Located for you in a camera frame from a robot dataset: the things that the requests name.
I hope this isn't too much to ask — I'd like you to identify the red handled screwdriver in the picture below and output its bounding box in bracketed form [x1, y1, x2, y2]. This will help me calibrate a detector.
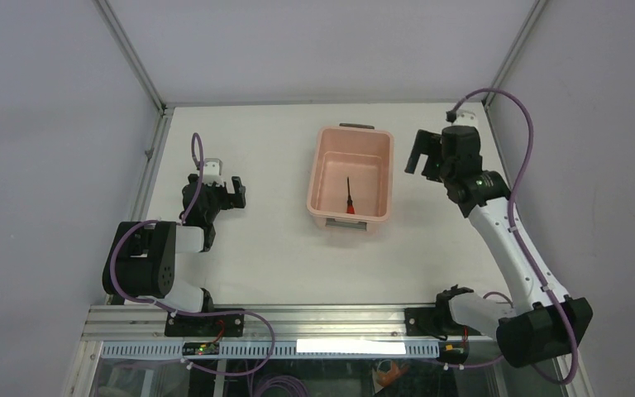
[346, 177, 356, 214]

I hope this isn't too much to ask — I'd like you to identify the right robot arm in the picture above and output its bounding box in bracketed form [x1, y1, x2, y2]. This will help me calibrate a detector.
[405, 125, 593, 368]

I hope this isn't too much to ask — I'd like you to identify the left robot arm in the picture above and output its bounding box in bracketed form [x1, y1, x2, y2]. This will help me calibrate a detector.
[102, 174, 246, 336]

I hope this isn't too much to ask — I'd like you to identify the pink plastic bin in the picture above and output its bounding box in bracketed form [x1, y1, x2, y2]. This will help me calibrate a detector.
[307, 123, 394, 233]

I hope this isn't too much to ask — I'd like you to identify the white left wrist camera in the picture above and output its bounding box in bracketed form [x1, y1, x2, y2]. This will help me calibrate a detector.
[203, 158, 223, 177]

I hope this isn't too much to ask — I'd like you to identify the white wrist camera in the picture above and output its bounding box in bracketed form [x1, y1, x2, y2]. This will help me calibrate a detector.
[203, 158, 223, 177]
[446, 109, 478, 128]

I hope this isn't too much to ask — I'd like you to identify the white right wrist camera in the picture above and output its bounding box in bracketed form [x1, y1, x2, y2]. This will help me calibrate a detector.
[446, 109, 478, 128]

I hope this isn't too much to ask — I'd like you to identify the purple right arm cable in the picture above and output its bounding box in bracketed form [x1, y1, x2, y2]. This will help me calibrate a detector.
[440, 88, 580, 386]

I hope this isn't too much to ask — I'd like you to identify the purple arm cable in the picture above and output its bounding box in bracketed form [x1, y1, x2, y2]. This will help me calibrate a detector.
[108, 132, 276, 377]
[440, 88, 580, 386]

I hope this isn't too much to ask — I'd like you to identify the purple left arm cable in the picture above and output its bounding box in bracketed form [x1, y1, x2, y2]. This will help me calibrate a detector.
[108, 132, 276, 377]

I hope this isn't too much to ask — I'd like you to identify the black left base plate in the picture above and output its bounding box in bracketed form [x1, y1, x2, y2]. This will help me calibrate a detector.
[164, 310, 245, 339]

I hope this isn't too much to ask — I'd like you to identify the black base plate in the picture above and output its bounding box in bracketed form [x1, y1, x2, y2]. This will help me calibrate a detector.
[164, 310, 245, 339]
[403, 306, 481, 340]

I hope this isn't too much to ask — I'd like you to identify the aluminium front rail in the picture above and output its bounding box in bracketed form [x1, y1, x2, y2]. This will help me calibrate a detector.
[80, 303, 575, 343]

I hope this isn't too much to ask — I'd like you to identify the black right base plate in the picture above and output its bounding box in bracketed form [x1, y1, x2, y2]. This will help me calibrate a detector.
[403, 306, 481, 340]

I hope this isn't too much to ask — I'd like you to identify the grey slotted cable duct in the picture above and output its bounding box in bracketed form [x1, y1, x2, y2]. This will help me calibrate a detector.
[101, 338, 439, 361]

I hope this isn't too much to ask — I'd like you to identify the aluminium right frame post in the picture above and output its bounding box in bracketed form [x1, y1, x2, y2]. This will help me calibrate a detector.
[490, 0, 547, 88]

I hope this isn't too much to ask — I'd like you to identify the aluminium frame post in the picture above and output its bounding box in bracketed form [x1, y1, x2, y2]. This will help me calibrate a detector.
[93, 0, 166, 114]
[490, 0, 547, 88]

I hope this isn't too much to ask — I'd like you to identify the aluminium left frame post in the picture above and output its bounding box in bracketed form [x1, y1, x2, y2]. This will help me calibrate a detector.
[93, 0, 166, 114]

